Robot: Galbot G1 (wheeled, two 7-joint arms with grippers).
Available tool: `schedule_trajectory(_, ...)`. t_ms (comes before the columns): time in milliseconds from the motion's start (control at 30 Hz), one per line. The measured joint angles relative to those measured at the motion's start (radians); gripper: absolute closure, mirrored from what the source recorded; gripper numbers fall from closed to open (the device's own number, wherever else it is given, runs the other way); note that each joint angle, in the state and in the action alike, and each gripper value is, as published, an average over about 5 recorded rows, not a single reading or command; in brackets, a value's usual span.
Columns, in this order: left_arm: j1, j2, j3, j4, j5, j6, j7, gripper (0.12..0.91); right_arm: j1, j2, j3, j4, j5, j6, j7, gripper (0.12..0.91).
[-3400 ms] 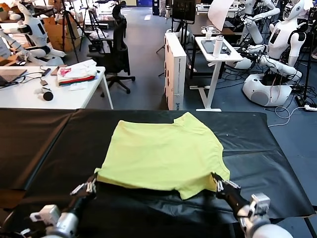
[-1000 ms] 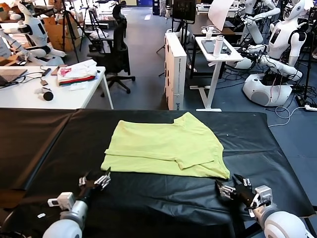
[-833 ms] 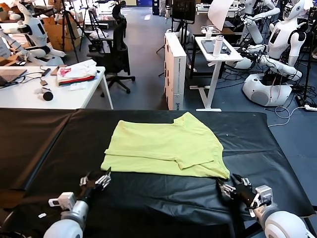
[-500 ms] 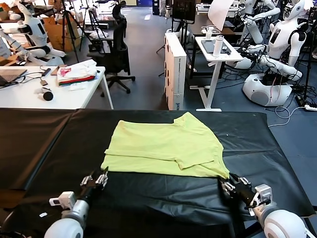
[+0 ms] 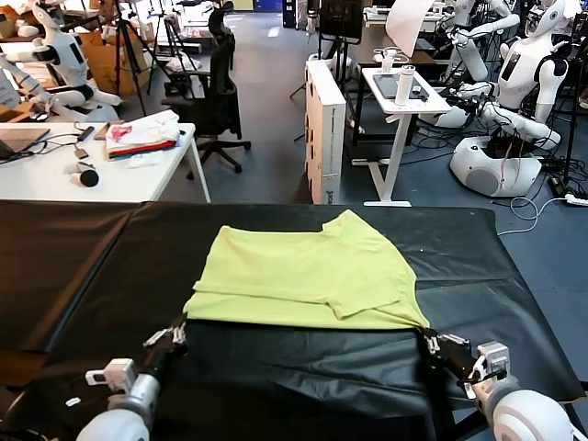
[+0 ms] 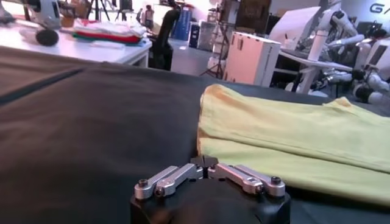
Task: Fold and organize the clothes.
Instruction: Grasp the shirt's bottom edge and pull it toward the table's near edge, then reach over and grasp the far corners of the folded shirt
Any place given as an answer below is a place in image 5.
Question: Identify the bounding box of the white tissue packet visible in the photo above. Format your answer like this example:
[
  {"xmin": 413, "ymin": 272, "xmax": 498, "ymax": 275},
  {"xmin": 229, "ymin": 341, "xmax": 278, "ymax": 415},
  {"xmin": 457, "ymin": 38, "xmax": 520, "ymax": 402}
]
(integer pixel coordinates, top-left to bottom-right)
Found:
[{"xmin": 127, "ymin": 153, "xmax": 163, "ymax": 169}]

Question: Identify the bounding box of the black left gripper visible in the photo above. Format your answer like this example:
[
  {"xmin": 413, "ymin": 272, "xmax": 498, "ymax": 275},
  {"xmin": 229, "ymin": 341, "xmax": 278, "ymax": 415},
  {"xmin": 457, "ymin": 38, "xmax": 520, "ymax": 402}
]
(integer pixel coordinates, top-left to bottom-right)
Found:
[{"xmin": 142, "ymin": 320, "xmax": 188, "ymax": 380}]

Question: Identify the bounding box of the black light stand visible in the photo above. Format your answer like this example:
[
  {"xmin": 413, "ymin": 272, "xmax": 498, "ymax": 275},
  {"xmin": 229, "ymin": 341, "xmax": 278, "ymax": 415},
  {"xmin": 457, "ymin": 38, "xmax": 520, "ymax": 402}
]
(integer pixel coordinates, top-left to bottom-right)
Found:
[{"xmin": 562, "ymin": 13, "xmax": 588, "ymax": 185}]

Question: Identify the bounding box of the white standing desk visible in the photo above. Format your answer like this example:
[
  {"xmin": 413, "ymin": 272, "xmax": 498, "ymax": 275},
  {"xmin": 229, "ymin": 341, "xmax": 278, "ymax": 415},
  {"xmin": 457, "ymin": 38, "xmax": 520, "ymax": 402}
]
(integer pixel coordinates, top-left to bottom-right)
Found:
[{"xmin": 351, "ymin": 66, "xmax": 454, "ymax": 208}]

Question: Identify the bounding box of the long white table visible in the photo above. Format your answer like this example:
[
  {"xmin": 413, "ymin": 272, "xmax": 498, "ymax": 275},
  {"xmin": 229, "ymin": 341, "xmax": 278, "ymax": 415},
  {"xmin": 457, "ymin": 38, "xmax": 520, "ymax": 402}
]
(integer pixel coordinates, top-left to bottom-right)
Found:
[{"xmin": 0, "ymin": 121, "xmax": 212, "ymax": 203}]

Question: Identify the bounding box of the small white desk gadget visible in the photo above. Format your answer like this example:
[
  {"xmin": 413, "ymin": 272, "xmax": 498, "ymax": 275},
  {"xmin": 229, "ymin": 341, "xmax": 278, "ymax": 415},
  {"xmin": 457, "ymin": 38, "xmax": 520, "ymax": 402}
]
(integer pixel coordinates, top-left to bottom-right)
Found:
[{"xmin": 374, "ymin": 45, "xmax": 410, "ymax": 74}]

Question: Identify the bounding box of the large black table cover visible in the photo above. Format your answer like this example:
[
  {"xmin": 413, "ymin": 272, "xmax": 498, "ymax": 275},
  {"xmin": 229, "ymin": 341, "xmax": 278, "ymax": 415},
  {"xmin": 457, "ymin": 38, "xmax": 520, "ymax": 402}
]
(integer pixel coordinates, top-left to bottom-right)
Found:
[{"xmin": 43, "ymin": 201, "xmax": 584, "ymax": 441}]

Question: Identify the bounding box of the stack of folded clothes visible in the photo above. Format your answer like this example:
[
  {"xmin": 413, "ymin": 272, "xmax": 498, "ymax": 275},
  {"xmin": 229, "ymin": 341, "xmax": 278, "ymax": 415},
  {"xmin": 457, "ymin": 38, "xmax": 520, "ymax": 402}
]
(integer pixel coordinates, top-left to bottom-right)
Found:
[{"xmin": 105, "ymin": 109, "xmax": 181, "ymax": 161}]

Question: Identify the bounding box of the yellow-green t-shirt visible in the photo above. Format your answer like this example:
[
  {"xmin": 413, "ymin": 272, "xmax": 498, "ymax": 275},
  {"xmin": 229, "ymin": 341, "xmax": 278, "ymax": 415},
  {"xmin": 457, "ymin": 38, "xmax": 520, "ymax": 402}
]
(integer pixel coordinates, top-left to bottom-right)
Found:
[{"xmin": 182, "ymin": 209, "xmax": 431, "ymax": 333}]

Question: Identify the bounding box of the tall white cardboard box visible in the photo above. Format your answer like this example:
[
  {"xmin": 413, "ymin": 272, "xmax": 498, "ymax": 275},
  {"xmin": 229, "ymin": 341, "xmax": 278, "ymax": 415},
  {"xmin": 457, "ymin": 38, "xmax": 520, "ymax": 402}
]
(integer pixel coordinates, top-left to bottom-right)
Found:
[{"xmin": 304, "ymin": 58, "xmax": 348, "ymax": 206}]

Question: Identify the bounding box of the white humanoid robot left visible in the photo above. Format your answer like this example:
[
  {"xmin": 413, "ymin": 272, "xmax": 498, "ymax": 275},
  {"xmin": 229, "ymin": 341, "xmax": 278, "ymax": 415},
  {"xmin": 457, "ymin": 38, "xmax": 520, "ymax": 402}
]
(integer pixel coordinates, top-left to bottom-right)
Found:
[{"xmin": 0, "ymin": 0, "xmax": 123, "ymax": 123}]

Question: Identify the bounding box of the tall black tripod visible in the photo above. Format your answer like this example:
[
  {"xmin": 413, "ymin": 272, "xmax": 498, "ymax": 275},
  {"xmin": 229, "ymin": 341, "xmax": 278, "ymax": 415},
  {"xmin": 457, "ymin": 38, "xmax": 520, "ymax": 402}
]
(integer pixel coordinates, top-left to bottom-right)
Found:
[{"xmin": 107, "ymin": 0, "xmax": 160, "ymax": 116}]

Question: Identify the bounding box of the dark brown table cover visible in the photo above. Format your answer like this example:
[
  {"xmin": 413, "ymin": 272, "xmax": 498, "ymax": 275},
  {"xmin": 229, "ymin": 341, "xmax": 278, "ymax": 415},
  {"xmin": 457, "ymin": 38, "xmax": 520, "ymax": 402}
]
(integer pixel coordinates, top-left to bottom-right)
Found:
[{"xmin": 0, "ymin": 199, "xmax": 147, "ymax": 357}]

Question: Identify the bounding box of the grey laptop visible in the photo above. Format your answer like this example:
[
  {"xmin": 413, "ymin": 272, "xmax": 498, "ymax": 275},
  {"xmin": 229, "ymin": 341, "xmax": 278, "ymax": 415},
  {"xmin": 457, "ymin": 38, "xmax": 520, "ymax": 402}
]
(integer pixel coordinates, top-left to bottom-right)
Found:
[{"xmin": 0, "ymin": 127, "xmax": 51, "ymax": 162}]

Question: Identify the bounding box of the curved white sheet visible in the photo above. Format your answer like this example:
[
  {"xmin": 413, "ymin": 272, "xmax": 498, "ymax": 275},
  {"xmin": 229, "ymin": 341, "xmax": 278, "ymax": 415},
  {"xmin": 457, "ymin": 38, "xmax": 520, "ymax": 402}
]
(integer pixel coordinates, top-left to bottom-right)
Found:
[{"xmin": 385, "ymin": 0, "xmax": 435, "ymax": 59}]

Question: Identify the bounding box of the dark tablet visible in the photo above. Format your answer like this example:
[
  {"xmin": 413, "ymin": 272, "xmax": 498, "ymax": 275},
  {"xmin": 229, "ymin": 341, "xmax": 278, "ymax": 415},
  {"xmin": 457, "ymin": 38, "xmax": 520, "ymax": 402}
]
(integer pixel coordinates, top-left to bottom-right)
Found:
[{"xmin": 372, "ymin": 73, "xmax": 431, "ymax": 101}]

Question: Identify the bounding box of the short black tripod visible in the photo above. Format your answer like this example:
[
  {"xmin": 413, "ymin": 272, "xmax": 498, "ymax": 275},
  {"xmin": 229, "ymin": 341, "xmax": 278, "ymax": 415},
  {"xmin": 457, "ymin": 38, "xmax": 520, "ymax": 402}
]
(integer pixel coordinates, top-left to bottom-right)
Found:
[{"xmin": 153, "ymin": 11, "xmax": 203, "ymax": 84}]

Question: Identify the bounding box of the black monitor on stand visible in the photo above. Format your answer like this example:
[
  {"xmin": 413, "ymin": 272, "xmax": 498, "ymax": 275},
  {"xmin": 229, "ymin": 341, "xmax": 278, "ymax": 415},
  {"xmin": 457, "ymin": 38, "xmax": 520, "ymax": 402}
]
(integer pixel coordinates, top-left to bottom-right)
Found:
[{"xmin": 289, "ymin": 0, "xmax": 367, "ymax": 139}]

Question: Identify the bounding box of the white humanoid robot right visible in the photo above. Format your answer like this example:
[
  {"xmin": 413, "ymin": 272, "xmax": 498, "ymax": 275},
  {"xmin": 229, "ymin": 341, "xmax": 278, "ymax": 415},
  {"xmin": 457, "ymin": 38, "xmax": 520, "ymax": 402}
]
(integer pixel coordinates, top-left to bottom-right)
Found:
[{"xmin": 448, "ymin": 0, "xmax": 574, "ymax": 199}]

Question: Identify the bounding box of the brown cardboard box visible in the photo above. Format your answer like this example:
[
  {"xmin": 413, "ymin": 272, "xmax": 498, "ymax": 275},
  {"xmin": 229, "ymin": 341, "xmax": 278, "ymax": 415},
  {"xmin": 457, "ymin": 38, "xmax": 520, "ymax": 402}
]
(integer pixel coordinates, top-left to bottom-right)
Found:
[{"xmin": 77, "ymin": 29, "xmax": 153, "ymax": 96}]

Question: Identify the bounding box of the black office chair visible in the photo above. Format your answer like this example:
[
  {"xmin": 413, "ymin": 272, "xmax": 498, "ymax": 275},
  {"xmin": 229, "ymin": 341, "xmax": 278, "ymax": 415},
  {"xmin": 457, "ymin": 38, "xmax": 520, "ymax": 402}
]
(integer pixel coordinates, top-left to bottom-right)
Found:
[{"xmin": 161, "ymin": 0, "xmax": 253, "ymax": 180}]

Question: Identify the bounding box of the white thermos bottle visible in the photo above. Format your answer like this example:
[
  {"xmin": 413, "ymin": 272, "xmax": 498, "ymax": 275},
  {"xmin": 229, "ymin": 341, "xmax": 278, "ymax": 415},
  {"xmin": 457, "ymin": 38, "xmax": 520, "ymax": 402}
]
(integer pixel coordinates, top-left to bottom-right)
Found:
[{"xmin": 395, "ymin": 64, "xmax": 417, "ymax": 107}]

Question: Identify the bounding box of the white humanoid robot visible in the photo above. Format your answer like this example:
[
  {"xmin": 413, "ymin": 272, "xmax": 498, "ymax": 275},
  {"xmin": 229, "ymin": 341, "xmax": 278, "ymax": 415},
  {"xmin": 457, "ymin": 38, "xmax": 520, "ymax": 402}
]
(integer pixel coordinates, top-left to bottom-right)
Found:
[
  {"xmin": 0, "ymin": 0, "xmax": 123, "ymax": 123},
  {"xmin": 448, "ymin": 0, "xmax": 574, "ymax": 199}
]

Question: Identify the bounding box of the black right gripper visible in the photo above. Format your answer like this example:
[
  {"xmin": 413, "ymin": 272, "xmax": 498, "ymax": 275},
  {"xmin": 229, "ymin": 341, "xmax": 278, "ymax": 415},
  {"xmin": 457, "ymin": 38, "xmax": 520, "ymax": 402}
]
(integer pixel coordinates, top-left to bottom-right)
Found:
[{"xmin": 421, "ymin": 330, "xmax": 479, "ymax": 380}]

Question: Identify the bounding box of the white floor cable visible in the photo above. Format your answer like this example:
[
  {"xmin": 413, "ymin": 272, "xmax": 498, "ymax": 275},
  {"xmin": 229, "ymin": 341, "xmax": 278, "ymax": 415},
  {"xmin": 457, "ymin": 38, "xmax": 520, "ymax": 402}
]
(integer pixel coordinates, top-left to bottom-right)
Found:
[{"xmin": 498, "ymin": 196, "xmax": 571, "ymax": 238}]

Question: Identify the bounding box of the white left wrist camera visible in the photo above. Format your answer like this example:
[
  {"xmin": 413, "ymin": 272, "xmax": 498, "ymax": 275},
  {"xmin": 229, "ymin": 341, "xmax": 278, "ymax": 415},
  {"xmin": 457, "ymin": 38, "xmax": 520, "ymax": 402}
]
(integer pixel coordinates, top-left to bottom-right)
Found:
[{"xmin": 85, "ymin": 358, "xmax": 137, "ymax": 391}]

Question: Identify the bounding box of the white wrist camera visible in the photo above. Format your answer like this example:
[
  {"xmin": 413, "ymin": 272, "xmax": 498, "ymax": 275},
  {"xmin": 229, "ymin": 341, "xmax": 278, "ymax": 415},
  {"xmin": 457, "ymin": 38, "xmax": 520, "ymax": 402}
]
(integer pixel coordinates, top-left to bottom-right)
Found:
[
  {"xmin": 475, "ymin": 340, "xmax": 511, "ymax": 382},
  {"xmin": 85, "ymin": 358, "xmax": 137, "ymax": 391}
]

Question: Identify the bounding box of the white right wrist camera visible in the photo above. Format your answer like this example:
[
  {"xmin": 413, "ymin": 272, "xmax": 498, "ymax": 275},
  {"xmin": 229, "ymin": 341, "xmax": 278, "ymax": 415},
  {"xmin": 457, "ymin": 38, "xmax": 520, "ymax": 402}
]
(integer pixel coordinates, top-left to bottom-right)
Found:
[{"xmin": 475, "ymin": 340, "xmax": 511, "ymax": 382}]

